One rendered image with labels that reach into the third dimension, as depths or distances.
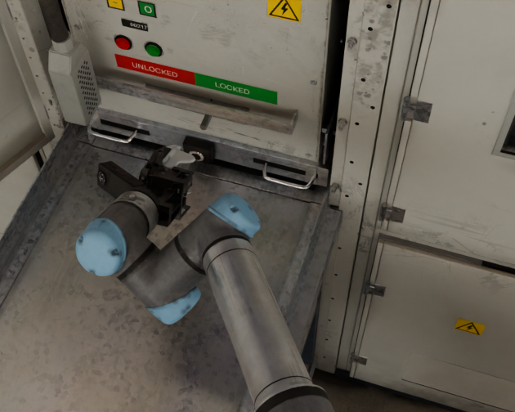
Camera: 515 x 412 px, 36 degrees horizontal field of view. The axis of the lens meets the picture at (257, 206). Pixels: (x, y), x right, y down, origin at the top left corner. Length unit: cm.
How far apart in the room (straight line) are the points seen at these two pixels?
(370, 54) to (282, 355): 51
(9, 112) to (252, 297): 82
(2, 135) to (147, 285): 64
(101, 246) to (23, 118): 63
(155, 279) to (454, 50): 54
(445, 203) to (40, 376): 79
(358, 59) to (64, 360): 74
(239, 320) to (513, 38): 53
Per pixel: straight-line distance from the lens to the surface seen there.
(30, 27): 153
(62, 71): 145
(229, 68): 143
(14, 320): 154
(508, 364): 198
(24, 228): 163
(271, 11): 130
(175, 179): 131
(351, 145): 142
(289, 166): 158
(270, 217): 158
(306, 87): 141
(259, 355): 97
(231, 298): 103
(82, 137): 174
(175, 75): 150
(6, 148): 173
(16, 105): 168
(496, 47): 117
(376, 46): 123
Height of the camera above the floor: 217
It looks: 56 degrees down
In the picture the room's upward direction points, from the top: 2 degrees counter-clockwise
